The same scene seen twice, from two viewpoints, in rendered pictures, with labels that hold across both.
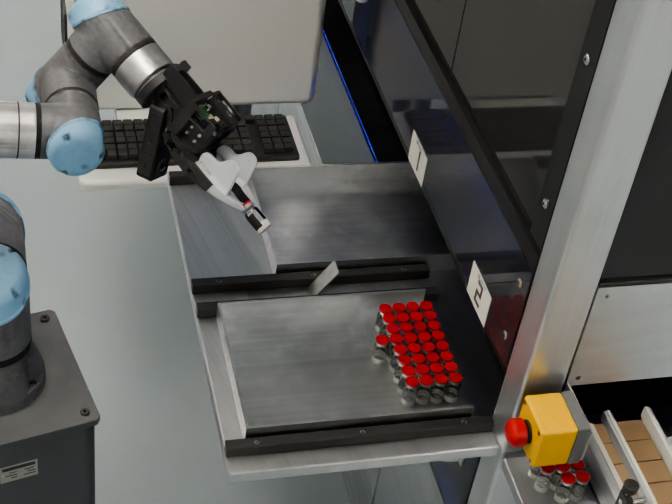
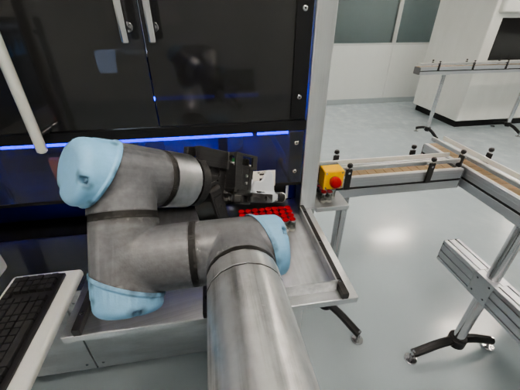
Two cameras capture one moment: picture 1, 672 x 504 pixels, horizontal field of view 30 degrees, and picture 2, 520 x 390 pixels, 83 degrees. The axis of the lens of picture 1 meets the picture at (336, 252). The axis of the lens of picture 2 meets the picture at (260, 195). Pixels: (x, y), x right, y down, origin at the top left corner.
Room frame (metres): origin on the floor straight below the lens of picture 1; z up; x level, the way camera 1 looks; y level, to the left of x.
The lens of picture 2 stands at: (1.28, 0.63, 1.49)
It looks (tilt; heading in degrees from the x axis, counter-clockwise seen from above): 32 degrees down; 280
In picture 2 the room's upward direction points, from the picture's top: straight up
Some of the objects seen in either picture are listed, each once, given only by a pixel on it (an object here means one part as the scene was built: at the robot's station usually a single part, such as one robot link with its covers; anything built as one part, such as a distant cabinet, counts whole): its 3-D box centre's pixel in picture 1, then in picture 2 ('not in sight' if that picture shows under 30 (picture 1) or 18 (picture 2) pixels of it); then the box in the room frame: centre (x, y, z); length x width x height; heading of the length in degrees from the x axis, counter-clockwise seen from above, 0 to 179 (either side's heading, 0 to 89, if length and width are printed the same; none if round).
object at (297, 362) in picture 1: (340, 361); (273, 246); (1.36, -0.03, 0.90); 0.34 x 0.26 x 0.04; 109
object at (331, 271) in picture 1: (293, 282); not in sight; (1.50, 0.06, 0.91); 0.14 x 0.03 x 0.06; 109
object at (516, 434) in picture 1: (520, 432); (335, 182); (1.18, -0.29, 0.99); 0.04 x 0.04 x 0.04; 19
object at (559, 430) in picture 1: (550, 429); (330, 176); (1.19, -0.33, 0.99); 0.08 x 0.07 x 0.07; 109
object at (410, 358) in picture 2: not in sight; (453, 344); (0.47, -0.39, 0.07); 0.50 x 0.08 x 0.14; 19
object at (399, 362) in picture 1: (396, 353); (268, 227); (1.38, -0.12, 0.90); 0.18 x 0.02 x 0.05; 19
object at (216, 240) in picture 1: (338, 297); (216, 251); (1.53, -0.02, 0.87); 0.70 x 0.48 x 0.02; 19
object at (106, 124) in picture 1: (192, 138); (2, 336); (1.98, 0.31, 0.82); 0.40 x 0.14 x 0.02; 109
